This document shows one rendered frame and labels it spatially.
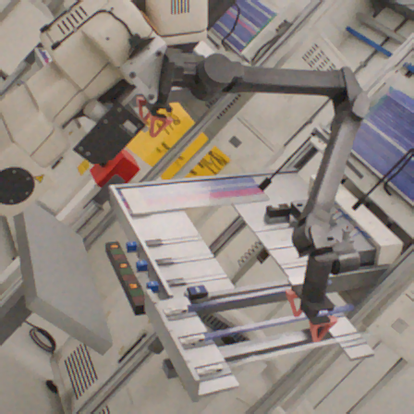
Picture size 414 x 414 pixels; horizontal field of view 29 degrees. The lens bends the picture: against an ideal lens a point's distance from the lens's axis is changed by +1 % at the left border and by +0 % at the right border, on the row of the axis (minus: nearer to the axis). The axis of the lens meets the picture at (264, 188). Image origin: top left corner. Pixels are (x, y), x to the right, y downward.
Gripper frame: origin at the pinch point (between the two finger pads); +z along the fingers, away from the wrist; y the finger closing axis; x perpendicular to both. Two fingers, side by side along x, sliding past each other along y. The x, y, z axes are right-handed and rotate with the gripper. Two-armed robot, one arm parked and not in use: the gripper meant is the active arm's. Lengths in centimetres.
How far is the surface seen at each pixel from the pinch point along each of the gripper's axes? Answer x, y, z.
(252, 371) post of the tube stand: 7.6, 8.6, 19.3
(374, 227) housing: -52, 47, 9
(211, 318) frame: -9, 67, 50
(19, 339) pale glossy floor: 43, 122, 91
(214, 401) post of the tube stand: 17.2, 8.7, 26.5
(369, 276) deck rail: -44, 35, 18
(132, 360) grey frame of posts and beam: 30, 34, 31
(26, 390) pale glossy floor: 47, 91, 87
